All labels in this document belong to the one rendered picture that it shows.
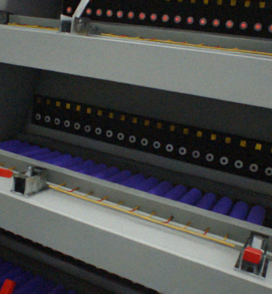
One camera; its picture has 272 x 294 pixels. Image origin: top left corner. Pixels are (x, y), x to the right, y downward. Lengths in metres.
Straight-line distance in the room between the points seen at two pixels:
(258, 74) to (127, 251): 0.22
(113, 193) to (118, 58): 0.15
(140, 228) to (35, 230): 0.12
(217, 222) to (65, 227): 0.16
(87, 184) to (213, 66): 0.20
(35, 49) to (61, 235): 0.23
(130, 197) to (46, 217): 0.10
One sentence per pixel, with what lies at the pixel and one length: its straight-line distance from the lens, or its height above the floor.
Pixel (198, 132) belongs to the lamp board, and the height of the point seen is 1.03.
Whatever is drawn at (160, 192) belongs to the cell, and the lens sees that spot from 0.46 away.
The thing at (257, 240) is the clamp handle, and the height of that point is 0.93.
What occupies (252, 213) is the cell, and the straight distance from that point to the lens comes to 0.45.
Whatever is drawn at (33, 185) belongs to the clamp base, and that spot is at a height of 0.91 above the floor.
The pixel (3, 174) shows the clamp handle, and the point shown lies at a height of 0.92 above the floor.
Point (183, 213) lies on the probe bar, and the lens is 0.40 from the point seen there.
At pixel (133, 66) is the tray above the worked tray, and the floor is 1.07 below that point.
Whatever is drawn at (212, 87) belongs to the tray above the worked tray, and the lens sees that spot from 0.38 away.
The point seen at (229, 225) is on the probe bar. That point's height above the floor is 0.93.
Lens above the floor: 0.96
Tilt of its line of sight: 3 degrees up
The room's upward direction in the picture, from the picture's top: 15 degrees clockwise
